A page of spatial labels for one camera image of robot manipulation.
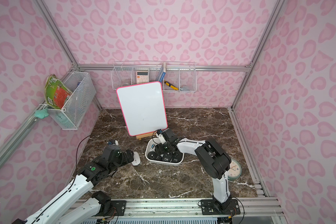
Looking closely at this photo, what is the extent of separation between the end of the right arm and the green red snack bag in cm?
54

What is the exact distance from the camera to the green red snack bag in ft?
2.25

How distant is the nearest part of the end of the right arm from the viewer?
2.36ft
